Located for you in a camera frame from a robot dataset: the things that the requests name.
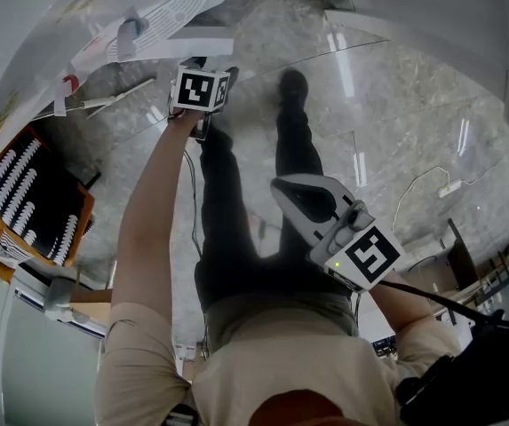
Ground black metal hip box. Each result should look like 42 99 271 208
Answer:
395 311 509 421

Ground wooden side table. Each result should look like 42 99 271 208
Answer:
69 259 117 327

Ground person's black trousers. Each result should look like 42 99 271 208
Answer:
194 99 357 314

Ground person's left forearm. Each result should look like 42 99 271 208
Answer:
111 108 204 323

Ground white water dispenser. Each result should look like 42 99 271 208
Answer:
0 0 235 150

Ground thin striped cushion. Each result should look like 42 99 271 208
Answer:
0 231 33 265

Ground person's right black shoe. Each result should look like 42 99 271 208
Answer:
277 67 310 106

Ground black white wavy blanket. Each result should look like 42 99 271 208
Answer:
0 138 89 268

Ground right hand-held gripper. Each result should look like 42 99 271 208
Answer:
270 174 407 293

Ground person's beige shirt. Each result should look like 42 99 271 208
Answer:
93 293 464 426

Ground grey white floor appliance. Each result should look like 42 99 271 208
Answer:
43 276 91 326

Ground thin black cable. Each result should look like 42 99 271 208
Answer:
182 148 206 256

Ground white power strip with cable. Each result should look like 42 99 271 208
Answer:
390 164 502 234

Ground person's chin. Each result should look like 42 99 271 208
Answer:
248 388 353 426

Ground metal pole flat mop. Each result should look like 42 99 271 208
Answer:
34 76 157 120

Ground brown wooden board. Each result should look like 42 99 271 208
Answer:
447 217 480 290

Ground person's right forearm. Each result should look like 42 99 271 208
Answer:
367 271 435 332

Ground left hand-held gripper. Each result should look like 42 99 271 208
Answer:
169 56 231 141

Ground white framed glass door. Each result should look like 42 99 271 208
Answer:
3 281 104 426

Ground thick black cable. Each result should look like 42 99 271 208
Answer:
378 280 509 330

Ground black harness strap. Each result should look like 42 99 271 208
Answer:
164 404 200 426

